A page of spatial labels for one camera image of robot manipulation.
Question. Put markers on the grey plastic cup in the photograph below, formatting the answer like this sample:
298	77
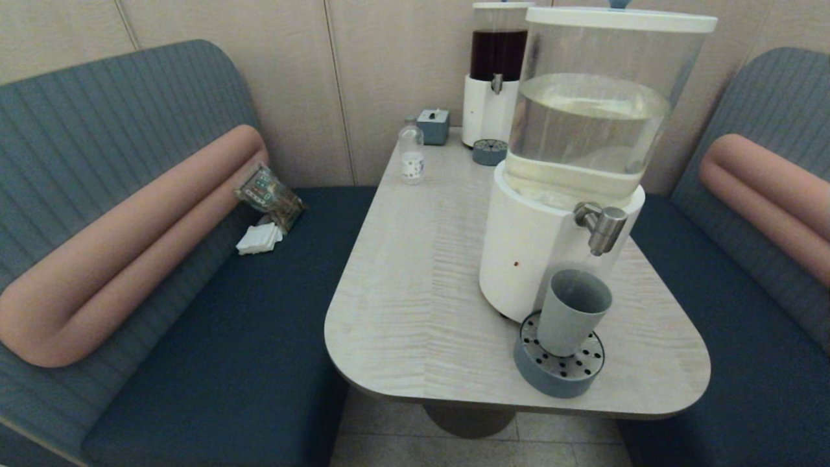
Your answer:
567	323

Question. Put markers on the metal water dispenser tap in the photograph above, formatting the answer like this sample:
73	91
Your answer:
606	228

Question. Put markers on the clear bottle with label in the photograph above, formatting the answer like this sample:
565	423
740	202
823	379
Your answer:
411	157

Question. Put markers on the small blue perforated drip tray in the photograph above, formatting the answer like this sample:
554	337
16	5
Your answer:
489	155

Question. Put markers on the small blue box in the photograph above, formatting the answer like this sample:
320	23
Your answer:
433	127

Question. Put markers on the clear water dispenser white base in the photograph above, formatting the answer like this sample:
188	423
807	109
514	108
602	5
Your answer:
541	259

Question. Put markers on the dark drink dispenser white base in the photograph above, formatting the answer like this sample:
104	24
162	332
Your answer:
486	110

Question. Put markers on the clear printed snack packet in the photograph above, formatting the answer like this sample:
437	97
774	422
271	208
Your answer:
269	196

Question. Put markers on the white napkin stack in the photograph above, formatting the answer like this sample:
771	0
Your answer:
258	239

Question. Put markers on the large blue perforated drip tray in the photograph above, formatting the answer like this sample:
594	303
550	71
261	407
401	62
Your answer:
550	381

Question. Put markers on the pink bolster cushion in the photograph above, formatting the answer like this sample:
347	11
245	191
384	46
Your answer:
130	246
765	189

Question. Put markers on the teal upholstered bench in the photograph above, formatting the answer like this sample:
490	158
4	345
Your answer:
97	117
746	363

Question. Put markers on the gold table pedestal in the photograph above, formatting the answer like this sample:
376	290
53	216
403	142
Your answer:
467	421

